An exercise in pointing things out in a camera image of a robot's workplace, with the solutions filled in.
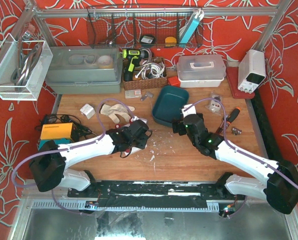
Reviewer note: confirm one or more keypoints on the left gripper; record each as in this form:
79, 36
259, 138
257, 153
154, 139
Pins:
144, 136

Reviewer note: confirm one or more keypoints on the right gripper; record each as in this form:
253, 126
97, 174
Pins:
178, 128

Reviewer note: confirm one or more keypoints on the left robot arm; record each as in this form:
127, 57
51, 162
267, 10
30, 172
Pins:
51, 166

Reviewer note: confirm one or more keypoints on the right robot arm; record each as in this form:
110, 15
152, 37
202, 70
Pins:
273, 181

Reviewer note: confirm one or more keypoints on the teal plastic tray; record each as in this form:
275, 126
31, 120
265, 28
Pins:
168, 105

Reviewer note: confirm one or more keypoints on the white work glove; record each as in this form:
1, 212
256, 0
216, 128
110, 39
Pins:
114, 111

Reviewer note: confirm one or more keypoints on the small labelled parts box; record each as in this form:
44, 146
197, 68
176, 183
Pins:
133, 94

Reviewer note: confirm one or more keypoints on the small red box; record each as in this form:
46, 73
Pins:
173, 81

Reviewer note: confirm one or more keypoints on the white power adapter cube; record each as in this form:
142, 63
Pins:
88, 111

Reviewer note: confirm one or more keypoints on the metal pipe fitting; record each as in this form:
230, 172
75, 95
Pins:
236, 131

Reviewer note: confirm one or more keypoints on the clear white storage box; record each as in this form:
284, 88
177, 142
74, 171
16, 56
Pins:
201, 71

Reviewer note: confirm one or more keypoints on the woven wicker basket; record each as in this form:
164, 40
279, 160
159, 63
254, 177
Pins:
150, 83

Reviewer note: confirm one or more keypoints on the teal box device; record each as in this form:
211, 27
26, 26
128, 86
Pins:
57, 141

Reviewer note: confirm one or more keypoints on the red flat case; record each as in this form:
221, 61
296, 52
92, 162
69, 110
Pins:
232, 78

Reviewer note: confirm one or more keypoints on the orange box device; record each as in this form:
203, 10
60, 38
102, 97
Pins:
57, 131

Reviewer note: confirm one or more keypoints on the grey plastic toolbox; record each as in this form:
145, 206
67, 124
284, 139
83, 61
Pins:
85, 70

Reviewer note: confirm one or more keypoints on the yellow tape measure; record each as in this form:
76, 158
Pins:
170, 42

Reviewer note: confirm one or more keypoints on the black tape measure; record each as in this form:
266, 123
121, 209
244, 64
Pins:
147, 41

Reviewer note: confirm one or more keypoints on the white bench power supply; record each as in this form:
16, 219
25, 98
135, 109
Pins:
251, 71

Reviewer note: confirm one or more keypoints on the light blue power strip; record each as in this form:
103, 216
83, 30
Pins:
189, 28

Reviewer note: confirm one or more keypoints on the clear acrylic bin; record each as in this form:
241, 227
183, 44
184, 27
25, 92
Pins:
23, 68

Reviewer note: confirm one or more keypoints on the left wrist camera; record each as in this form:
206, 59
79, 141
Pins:
140, 118

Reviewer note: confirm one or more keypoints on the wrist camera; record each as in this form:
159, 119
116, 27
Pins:
188, 109
140, 118

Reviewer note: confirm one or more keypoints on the white peg base plate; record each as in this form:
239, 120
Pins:
135, 149

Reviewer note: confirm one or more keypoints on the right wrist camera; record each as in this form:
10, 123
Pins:
188, 109

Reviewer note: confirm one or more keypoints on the metal angle bracket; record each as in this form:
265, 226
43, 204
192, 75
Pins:
146, 95

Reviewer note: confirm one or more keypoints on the orange handled ratchet screwdriver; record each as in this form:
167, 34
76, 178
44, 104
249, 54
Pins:
229, 119

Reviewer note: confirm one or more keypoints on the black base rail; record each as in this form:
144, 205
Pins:
156, 196

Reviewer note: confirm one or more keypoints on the green black cordless drill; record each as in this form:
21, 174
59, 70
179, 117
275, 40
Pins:
134, 57

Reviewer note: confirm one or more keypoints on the black wire shelf basket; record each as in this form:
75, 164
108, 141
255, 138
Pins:
123, 25

